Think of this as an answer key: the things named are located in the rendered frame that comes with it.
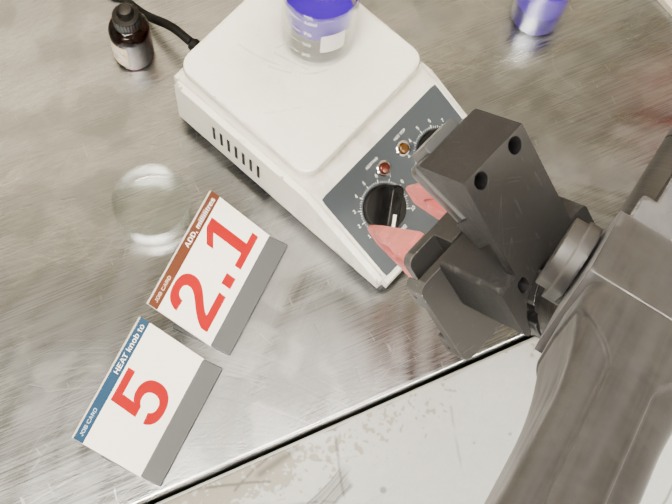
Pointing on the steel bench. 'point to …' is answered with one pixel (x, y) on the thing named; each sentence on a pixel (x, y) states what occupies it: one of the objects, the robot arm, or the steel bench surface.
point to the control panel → (356, 223)
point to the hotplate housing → (191, 97)
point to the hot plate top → (298, 82)
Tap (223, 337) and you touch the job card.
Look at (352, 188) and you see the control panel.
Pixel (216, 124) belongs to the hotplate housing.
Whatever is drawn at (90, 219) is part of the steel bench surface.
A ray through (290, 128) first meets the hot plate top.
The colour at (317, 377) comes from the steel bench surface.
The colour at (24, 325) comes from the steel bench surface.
